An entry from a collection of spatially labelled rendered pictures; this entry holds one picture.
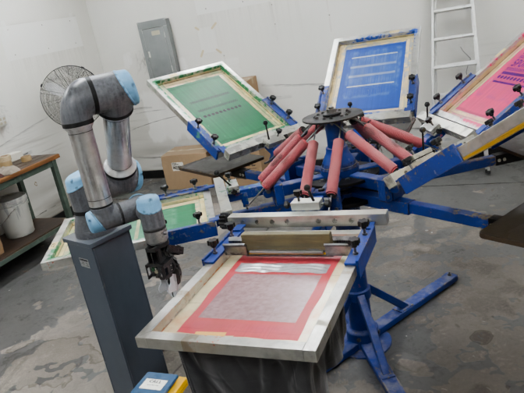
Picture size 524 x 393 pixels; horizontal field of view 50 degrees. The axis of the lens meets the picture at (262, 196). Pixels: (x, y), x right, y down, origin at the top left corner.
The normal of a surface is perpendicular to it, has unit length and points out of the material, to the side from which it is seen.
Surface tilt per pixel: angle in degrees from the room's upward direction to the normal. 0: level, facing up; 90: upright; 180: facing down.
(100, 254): 90
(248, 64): 90
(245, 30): 90
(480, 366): 0
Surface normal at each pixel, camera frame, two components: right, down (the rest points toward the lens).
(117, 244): 0.76, 0.07
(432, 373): -0.18, -0.93
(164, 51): -0.36, 0.36
